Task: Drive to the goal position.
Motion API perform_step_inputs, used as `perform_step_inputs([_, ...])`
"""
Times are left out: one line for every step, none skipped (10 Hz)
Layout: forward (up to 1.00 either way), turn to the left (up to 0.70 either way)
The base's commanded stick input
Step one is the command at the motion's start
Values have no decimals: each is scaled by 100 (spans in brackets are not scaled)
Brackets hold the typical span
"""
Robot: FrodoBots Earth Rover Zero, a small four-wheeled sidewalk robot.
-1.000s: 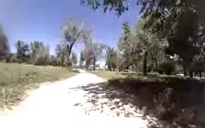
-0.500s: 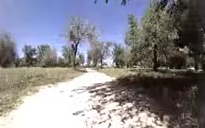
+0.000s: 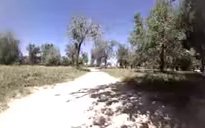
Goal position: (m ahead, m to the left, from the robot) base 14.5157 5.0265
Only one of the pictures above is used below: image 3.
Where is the tall bare-crowned tree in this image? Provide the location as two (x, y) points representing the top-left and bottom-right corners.
(67, 15), (103, 69)

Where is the row of distant trees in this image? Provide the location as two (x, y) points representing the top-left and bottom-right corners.
(20, 39), (131, 69)

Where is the pale dirt path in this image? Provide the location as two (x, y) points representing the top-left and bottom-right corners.
(0, 67), (205, 128)

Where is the shaded grass verge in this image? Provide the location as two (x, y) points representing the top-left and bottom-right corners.
(102, 67), (205, 88)

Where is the large green tree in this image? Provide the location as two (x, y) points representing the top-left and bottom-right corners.
(128, 0), (195, 73)

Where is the dry grass field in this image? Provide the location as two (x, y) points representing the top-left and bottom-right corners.
(0, 63), (90, 118)

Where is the round green tree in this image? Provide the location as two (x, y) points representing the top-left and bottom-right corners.
(0, 31), (23, 66)

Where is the dark tree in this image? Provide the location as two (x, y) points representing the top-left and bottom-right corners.
(180, 0), (205, 76)

